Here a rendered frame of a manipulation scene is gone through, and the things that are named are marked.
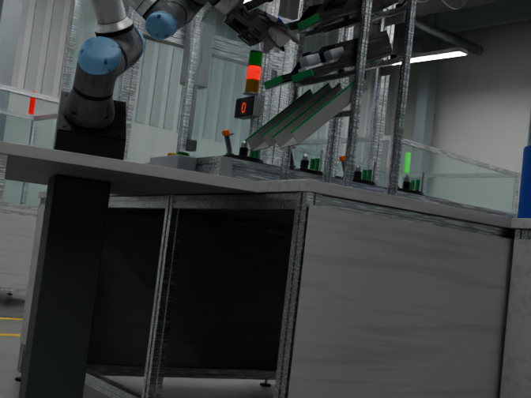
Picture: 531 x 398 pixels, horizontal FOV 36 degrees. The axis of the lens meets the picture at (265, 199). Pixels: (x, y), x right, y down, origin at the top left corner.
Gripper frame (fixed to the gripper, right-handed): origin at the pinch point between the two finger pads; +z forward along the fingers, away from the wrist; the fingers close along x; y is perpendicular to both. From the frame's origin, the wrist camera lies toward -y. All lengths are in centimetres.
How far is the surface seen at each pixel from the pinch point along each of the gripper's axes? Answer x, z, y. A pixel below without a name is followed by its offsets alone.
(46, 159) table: 7, -40, 69
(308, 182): 34, 11, 44
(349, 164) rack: 9.8, 30.1, 22.9
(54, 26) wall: -892, -11, -271
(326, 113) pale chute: 6.7, 17.7, 13.4
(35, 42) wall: -887, -20, -235
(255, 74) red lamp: -60, 14, -13
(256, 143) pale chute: -21.5, 13.8, 22.7
